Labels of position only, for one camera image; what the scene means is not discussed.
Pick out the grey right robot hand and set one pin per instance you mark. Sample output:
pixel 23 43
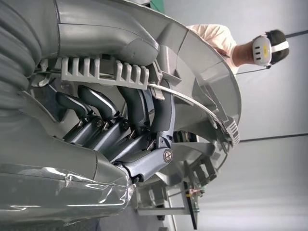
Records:
pixel 35 143

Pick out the person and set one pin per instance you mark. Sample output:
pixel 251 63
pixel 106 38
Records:
pixel 217 36

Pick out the white VR headset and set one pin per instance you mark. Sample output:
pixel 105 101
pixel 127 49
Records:
pixel 260 51

